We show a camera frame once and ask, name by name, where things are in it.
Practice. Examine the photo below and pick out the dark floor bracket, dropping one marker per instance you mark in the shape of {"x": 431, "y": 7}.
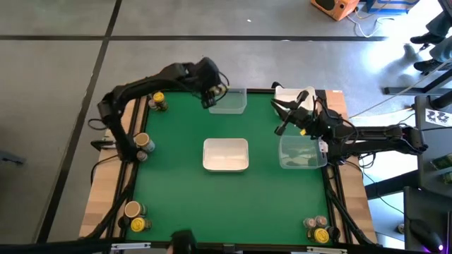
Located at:
{"x": 12, "y": 158}

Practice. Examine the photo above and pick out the small round can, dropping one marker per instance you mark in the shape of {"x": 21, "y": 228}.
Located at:
{"x": 400, "y": 228}

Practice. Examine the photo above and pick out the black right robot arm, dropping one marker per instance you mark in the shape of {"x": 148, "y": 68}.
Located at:
{"x": 374, "y": 143}

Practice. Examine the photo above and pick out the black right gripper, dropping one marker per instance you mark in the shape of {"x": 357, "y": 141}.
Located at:
{"x": 310, "y": 121}

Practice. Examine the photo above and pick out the black computer mouse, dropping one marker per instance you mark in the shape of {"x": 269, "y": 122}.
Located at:
{"x": 423, "y": 233}

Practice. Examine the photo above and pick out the orange speaker box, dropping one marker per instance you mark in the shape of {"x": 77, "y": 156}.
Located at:
{"x": 335, "y": 8}

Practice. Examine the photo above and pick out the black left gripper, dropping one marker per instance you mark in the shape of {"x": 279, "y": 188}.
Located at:
{"x": 206, "y": 72}

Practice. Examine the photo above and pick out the tan-lid large spice jar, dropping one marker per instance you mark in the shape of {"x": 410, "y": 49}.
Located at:
{"x": 143, "y": 140}
{"x": 133, "y": 209}

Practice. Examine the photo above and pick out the metal bracket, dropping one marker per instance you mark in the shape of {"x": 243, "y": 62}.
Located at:
{"x": 130, "y": 246}
{"x": 326, "y": 250}

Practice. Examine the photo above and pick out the dark side desk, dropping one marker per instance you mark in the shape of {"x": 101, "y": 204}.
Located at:
{"x": 434, "y": 148}

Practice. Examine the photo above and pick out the black corner bracket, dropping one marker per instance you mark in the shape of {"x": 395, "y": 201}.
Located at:
{"x": 276, "y": 84}

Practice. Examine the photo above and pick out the white plastic bin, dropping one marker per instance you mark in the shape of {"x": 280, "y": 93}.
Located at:
{"x": 287, "y": 93}
{"x": 226, "y": 155}

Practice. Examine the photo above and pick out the black table frame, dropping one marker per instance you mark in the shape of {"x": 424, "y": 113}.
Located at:
{"x": 261, "y": 90}

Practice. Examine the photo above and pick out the green circuit board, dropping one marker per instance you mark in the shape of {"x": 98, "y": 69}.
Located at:
{"x": 443, "y": 162}
{"x": 448, "y": 178}

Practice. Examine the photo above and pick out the green table mat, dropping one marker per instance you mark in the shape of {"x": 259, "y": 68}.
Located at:
{"x": 176, "y": 194}

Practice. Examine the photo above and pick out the black low desk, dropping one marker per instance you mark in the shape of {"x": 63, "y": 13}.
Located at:
{"x": 434, "y": 208}

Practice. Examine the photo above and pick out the black floor stand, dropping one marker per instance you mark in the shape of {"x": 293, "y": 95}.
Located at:
{"x": 406, "y": 90}

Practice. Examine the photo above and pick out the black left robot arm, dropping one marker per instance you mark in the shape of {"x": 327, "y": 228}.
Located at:
{"x": 155, "y": 79}

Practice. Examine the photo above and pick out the black overhead beam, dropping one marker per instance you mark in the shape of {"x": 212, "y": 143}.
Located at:
{"x": 53, "y": 247}

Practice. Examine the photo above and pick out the person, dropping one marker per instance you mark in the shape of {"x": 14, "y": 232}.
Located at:
{"x": 443, "y": 26}
{"x": 182, "y": 241}

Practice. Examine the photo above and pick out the white marked paper sheet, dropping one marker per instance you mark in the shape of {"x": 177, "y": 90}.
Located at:
{"x": 438, "y": 117}

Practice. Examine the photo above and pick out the blue box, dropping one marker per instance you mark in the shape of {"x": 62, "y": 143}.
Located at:
{"x": 388, "y": 7}

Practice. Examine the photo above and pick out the clear plastic bin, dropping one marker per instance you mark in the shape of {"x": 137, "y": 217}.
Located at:
{"x": 300, "y": 157}
{"x": 233, "y": 106}

